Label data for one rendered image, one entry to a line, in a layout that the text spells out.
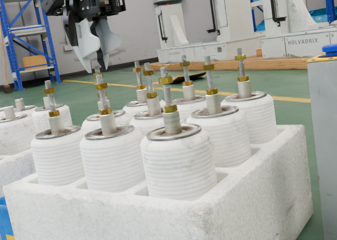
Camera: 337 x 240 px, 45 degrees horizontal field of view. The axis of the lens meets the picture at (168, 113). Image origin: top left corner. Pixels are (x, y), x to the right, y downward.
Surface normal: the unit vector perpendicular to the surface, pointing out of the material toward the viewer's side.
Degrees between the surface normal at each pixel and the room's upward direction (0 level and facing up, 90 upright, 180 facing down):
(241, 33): 90
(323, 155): 90
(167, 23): 90
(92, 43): 85
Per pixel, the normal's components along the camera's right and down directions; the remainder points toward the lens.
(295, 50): -0.88, 0.22
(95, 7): -0.57, 0.23
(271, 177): 0.82, -0.03
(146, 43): 0.44, 0.09
